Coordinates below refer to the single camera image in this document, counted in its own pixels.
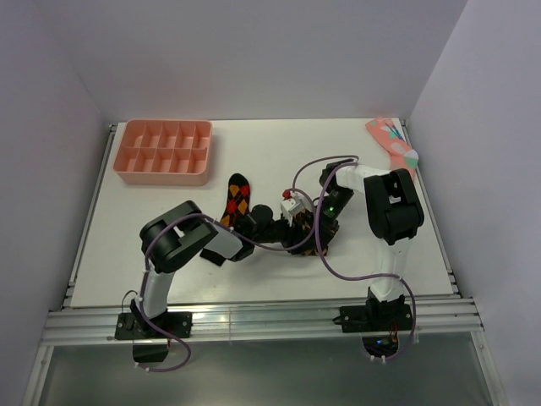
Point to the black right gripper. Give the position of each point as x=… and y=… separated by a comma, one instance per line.
x=326, y=230

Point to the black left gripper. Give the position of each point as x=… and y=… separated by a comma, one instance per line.
x=293, y=235

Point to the brown tan argyle sock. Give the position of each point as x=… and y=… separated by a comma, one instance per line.
x=324, y=248

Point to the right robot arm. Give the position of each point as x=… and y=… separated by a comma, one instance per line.
x=394, y=215

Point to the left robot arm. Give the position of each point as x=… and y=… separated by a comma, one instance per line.
x=172, y=240

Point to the red yellow argyle sock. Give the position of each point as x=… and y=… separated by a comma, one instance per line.
x=232, y=215

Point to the pink patterned sock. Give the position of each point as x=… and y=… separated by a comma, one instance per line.
x=389, y=137

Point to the pink divided organizer tray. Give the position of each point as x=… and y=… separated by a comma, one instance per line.
x=165, y=152

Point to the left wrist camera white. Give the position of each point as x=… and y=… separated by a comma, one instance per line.
x=294, y=203

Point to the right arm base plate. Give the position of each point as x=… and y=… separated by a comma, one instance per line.
x=376, y=319

